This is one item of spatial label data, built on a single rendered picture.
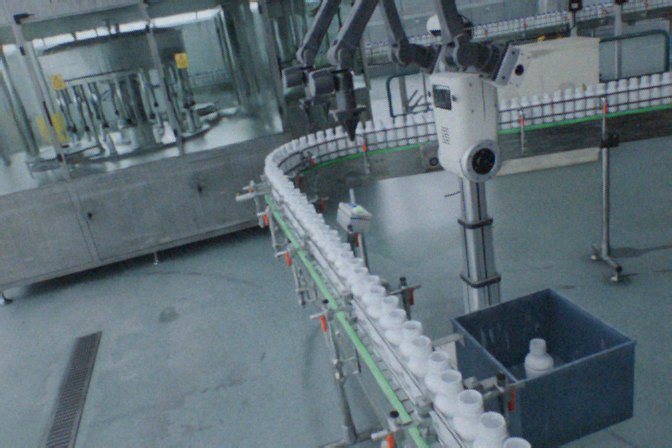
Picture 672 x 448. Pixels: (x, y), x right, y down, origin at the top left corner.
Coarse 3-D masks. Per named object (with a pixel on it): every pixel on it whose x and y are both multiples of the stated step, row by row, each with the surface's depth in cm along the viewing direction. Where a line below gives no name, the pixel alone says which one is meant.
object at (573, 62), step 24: (528, 48) 523; (552, 48) 507; (576, 48) 507; (528, 72) 516; (552, 72) 515; (576, 72) 515; (504, 96) 524; (552, 96) 523; (504, 168) 550; (528, 168) 549
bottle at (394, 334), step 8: (392, 312) 113; (400, 312) 113; (392, 320) 111; (400, 320) 110; (392, 328) 112; (400, 328) 111; (392, 336) 111; (400, 336) 111; (392, 344) 112; (392, 360) 114; (392, 368) 115; (400, 368) 113; (392, 376) 116; (400, 376) 114
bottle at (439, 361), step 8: (432, 352) 97; (440, 352) 97; (432, 360) 97; (440, 360) 98; (448, 360) 95; (432, 368) 95; (440, 368) 94; (448, 368) 95; (432, 376) 96; (432, 384) 96; (432, 392) 96; (432, 416) 99
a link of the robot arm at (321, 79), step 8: (344, 48) 152; (344, 56) 153; (344, 64) 154; (312, 72) 155; (320, 72) 155; (328, 72) 155; (312, 80) 155; (320, 80) 155; (328, 80) 155; (312, 88) 157; (320, 88) 155; (328, 88) 156
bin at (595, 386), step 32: (480, 320) 148; (512, 320) 152; (544, 320) 155; (576, 320) 144; (480, 352) 133; (512, 352) 155; (576, 352) 147; (608, 352) 122; (544, 384) 120; (576, 384) 123; (608, 384) 126; (512, 416) 125; (544, 416) 123; (576, 416) 126; (608, 416) 129
